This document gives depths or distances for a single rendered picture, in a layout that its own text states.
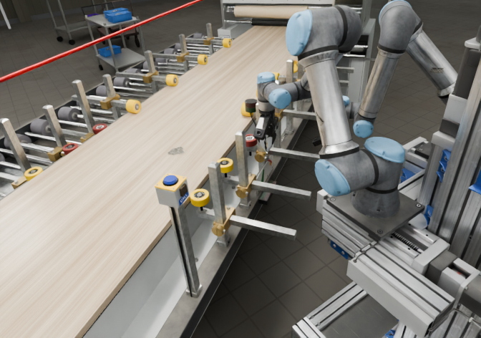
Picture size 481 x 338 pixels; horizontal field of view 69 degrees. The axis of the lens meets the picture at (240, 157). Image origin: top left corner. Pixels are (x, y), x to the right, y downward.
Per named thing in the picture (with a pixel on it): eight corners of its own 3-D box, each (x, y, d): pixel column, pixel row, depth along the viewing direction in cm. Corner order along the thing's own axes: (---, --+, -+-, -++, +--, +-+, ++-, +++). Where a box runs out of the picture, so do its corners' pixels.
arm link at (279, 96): (300, 87, 134) (287, 78, 142) (273, 93, 131) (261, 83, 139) (300, 106, 138) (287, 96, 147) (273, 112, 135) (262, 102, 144)
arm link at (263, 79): (261, 79, 138) (253, 72, 145) (262, 104, 144) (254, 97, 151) (279, 75, 140) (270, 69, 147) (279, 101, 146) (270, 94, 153)
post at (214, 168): (230, 250, 156) (220, 160, 130) (227, 256, 154) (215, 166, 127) (223, 248, 158) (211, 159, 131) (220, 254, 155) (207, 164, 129)
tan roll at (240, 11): (360, 18, 351) (361, 5, 344) (358, 21, 342) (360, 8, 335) (230, 16, 402) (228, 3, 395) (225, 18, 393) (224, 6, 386)
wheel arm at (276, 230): (296, 236, 141) (296, 228, 139) (293, 243, 139) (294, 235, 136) (200, 213, 157) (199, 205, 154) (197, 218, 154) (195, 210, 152)
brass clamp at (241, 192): (257, 182, 172) (257, 174, 170) (247, 200, 162) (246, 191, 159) (245, 180, 175) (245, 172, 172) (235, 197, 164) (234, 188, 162)
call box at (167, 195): (190, 196, 110) (187, 176, 105) (178, 210, 104) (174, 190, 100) (171, 192, 112) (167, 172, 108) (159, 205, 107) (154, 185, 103)
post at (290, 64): (292, 132, 229) (293, 58, 202) (290, 134, 226) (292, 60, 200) (287, 130, 230) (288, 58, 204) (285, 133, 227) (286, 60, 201)
